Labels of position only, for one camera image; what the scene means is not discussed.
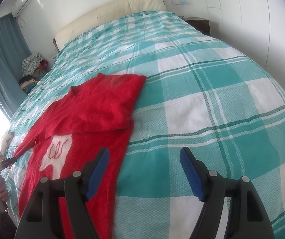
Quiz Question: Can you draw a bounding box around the white wardrobe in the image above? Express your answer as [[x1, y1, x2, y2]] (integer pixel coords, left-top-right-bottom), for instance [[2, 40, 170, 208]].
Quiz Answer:
[[207, 0, 285, 92]]

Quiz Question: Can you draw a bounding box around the blue curtain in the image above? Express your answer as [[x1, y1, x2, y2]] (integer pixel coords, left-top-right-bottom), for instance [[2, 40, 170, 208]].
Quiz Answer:
[[0, 14, 33, 120]]

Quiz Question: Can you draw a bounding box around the dark wooden nightstand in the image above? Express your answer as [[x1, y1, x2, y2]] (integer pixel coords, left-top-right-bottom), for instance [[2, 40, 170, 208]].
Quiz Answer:
[[185, 17, 211, 36]]

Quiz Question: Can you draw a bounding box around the red sweater with white rabbit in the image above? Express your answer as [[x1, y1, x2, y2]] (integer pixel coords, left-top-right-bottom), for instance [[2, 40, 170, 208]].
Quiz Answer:
[[14, 73, 147, 239]]

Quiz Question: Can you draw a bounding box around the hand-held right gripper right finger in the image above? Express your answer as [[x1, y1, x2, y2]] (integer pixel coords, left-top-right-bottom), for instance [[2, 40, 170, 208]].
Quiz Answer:
[[179, 147, 274, 239]]

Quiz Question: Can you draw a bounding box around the beige patterned cushion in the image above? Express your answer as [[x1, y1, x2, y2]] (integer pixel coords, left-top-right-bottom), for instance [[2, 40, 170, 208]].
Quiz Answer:
[[0, 132, 15, 161]]

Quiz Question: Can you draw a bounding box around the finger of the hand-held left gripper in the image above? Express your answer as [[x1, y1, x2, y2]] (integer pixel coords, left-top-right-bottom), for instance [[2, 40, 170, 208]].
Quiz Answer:
[[0, 156, 18, 170]]

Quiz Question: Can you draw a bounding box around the pile of mixed clothes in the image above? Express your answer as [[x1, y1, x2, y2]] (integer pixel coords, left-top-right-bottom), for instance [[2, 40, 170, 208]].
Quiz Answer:
[[18, 53, 49, 94]]

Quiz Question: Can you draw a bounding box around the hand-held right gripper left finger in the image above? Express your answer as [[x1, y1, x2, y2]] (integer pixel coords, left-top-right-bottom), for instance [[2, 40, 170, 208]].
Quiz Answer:
[[18, 147, 111, 239]]

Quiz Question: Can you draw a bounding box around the teal white checked bed sheet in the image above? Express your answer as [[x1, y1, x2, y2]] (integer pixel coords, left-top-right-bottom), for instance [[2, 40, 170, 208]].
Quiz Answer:
[[7, 9, 285, 239]]

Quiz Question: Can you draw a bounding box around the cream padded headboard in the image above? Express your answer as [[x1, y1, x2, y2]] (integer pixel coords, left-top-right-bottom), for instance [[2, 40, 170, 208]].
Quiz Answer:
[[53, 0, 167, 53]]

